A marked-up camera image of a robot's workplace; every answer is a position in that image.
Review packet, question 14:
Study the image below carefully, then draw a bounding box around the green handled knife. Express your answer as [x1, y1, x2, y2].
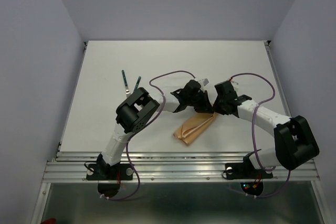
[134, 76, 141, 91]

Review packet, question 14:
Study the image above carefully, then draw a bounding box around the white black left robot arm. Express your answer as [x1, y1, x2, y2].
[94, 79, 217, 179]

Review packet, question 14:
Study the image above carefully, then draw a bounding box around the green handled fork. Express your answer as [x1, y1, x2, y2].
[121, 70, 131, 98]

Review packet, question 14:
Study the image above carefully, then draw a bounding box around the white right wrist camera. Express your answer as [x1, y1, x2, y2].
[231, 81, 239, 87]

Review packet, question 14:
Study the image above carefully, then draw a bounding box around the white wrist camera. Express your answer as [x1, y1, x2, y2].
[198, 78, 209, 86]
[231, 81, 239, 87]

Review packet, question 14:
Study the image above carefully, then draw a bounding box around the aluminium mounting rail frame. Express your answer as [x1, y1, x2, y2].
[32, 40, 333, 223]

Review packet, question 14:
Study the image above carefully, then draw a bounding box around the red object at bottom edge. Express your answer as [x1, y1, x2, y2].
[40, 218, 57, 224]

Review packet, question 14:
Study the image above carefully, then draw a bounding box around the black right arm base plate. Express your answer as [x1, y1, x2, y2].
[222, 163, 273, 180]

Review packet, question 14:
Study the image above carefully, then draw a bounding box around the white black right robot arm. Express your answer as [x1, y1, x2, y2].
[213, 81, 320, 177]

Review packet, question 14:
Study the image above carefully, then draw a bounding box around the beige cloth napkin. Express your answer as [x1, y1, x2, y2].
[173, 113, 218, 146]

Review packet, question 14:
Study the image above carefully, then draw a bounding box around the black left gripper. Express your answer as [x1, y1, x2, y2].
[187, 90, 214, 113]

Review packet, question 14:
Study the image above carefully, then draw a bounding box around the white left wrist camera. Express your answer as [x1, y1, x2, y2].
[198, 78, 209, 86]

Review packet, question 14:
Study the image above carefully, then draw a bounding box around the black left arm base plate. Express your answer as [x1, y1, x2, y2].
[84, 162, 134, 182]

